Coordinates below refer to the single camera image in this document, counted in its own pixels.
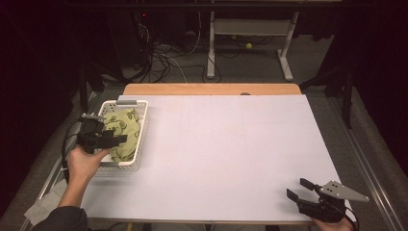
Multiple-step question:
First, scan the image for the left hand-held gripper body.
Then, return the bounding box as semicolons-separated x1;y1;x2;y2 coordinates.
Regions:
76;113;111;155

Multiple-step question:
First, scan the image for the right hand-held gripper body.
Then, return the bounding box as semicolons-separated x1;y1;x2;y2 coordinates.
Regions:
296;179;370;224

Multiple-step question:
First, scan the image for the green printed baby romper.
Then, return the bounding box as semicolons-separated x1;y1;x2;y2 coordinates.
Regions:
103;108;141;163

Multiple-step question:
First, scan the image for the white perforated plastic basket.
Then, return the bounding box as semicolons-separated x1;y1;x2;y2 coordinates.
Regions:
78;99;150;172

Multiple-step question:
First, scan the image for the person's right hand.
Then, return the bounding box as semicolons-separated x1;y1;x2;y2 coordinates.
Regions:
310;207;356;231

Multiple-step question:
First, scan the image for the person's left hand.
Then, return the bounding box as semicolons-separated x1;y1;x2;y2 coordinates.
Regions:
66;145;113;188

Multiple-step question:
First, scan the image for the black stand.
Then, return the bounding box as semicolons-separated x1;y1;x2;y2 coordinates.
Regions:
77;62;106;122
299;64;356;130

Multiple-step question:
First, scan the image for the grey tape strip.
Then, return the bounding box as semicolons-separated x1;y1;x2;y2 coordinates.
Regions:
23;180;69;227

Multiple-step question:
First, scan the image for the white board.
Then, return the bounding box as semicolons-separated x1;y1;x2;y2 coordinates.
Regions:
74;94;357;224

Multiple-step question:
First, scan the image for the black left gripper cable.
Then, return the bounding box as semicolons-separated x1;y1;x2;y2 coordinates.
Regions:
61;118;84;186

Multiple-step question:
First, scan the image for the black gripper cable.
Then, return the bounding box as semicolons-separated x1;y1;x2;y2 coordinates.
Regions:
61;118;84;186
344;206;361;231

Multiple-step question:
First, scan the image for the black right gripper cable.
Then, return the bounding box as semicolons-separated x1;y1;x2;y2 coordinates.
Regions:
344;206;361;231

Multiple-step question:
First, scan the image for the metal floor rail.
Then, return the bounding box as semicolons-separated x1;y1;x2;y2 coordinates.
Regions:
18;91;98;231
326;95;406;231

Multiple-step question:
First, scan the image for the tangle of floor cables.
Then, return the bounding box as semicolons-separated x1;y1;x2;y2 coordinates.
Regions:
134;13;223;85

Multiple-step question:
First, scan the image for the white desk frame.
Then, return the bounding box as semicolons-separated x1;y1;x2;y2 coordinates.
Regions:
206;11;294;82

